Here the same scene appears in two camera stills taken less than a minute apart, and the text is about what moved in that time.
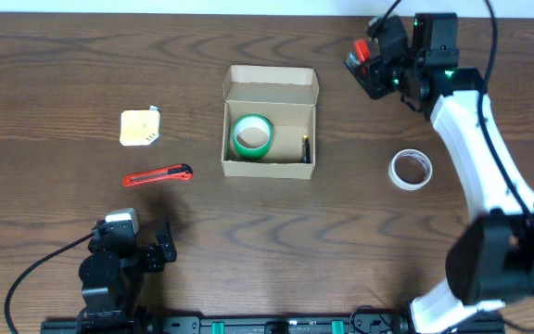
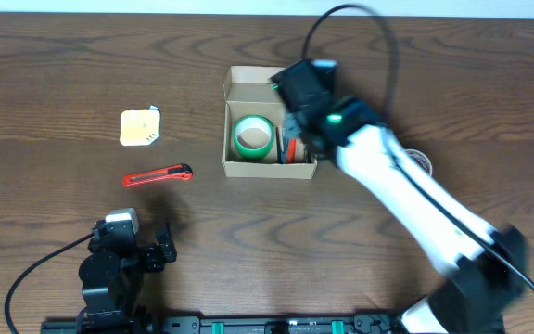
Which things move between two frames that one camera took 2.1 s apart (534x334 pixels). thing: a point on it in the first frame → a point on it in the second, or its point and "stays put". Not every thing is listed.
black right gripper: [371, 72] → [292, 121]
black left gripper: [155, 258] stays put
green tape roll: [252, 135] stays put
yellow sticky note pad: [140, 126] stays put
